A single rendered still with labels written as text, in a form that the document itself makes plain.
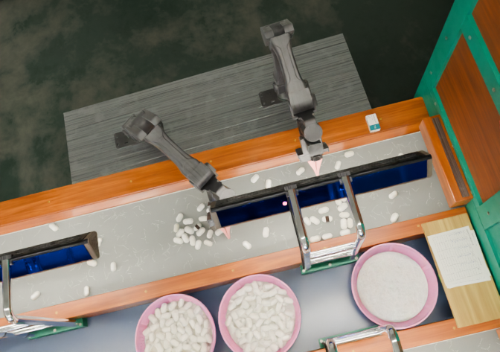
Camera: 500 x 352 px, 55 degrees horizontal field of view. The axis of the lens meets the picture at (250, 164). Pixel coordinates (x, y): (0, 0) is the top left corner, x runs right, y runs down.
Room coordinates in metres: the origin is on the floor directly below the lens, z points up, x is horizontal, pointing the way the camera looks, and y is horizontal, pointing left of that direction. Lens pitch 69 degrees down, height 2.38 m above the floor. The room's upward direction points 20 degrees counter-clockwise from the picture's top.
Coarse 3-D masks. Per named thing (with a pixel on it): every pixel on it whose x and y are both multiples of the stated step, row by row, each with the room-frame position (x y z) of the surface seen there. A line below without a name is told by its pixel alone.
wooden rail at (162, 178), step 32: (352, 128) 0.62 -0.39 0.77; (384, 128) 0.57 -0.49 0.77; (416, 128) 0.54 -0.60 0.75; (224, 160) 0.67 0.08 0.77; (256, 160) 0.63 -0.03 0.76; (288, 160) 0.59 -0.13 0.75; (64, 192) 0.77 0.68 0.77; (96, 192) 0.72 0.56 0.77; (128, 192) 0.68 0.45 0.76; (160, 192) 0.64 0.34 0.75; (0, 224) 0.73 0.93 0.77; (32, 224) 0.70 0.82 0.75
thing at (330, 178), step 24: (360, 168) 0.37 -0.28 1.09; (384, 168) 0.34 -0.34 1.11; (408, 168) 0.32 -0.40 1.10; (264, 192) 0.40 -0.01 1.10; (312, 192) 0.35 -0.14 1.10; (336, 192) 0.33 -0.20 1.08; (360, 192) 0.32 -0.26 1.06; (216, 216) 0.38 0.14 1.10; (240, 216) 0.36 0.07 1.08; (264, 216) 0.35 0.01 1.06
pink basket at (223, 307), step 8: (240, 280) 0.25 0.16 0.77; (248, 280) 0.24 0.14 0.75; (256, 280) 0.23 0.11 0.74; (264, 280) 0.22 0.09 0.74; (272, 280) 0.21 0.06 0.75; (280, 280) 0.20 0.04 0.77; (232, 288) 0.23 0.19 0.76; (288, 288) 0.17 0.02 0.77; (224, 296) 0.21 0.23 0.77; (224, 304) 0.19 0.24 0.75; (296, 304) 0.11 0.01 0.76; (224, 312) 0.17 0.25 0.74; (296, 312) 0.09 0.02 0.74; (224, 320) 0.15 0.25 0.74; (296, 320) 0.07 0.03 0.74; (224, 328) 0.12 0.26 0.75; (296, 328) 0.05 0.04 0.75; (224, 336) 0.10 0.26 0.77; (296, 336) 0.02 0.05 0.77; (232, 344) 0.07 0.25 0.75; (288, 344) 0.01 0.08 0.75
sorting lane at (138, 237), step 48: (384, 144) 0.53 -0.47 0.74; (192, 192) 0.60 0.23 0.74; (240, 192) 0.54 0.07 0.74; (384, 192) 0.36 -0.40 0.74; (432, 192) 0.31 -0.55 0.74; (0, 240) 0.68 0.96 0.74; (48, 240) 0.62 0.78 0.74; (144, 240) 0.49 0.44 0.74; (240, 240) 0.38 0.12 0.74; (288, 240) 0.32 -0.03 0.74; (0, 288) 0.51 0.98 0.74; (48, 288) 0.45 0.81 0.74; (96, 288) 0.39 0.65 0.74
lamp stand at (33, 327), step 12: (12, 264) 0.45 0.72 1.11; (12, 300) 0.35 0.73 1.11; (12, 312) 0.32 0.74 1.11; (12, 324) 0.32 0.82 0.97; (24, 324) 0.31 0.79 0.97; (36, 324) 0.29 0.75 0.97; (48, 324) 0.30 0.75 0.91; (60, 324) 0.30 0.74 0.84; (72, 324) 0.30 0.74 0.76; (84, 324) 0.29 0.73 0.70; (0, 336) 0.31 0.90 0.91; (12, 336) 0.31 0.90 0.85; (24, 336) 0.31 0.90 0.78; (36, 336) 0.31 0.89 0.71
